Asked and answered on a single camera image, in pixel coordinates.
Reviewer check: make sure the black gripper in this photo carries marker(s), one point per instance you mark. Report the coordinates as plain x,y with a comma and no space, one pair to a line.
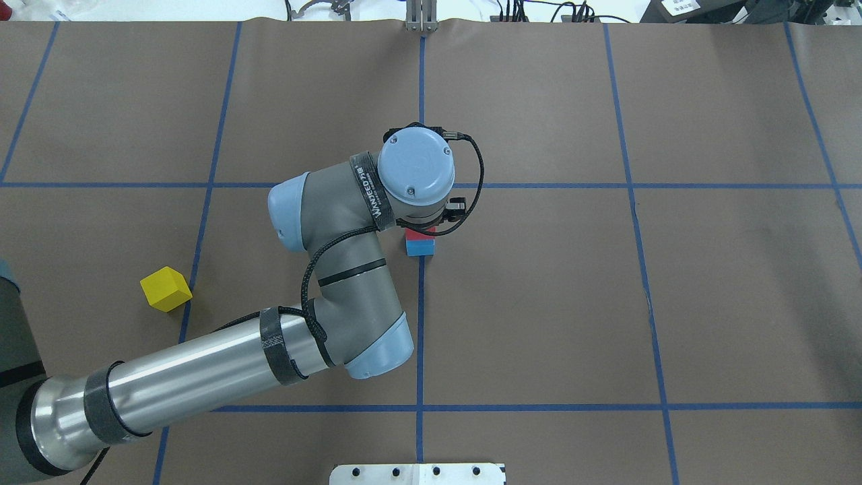
457,206

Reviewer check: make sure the blue wooden block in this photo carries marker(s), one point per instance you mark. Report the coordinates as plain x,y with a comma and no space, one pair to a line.
419,247

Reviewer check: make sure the red wooden block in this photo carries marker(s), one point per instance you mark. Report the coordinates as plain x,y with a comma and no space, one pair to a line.
427,234

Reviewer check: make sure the yellow wooden block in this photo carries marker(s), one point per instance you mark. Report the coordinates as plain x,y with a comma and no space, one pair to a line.
165,289

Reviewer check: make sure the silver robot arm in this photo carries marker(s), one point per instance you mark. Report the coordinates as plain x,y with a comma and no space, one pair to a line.
347,314

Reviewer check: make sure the aluminium frame post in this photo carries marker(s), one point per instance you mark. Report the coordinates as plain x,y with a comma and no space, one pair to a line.
421,16

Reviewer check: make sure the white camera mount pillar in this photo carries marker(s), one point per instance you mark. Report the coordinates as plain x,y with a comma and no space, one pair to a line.
419,473

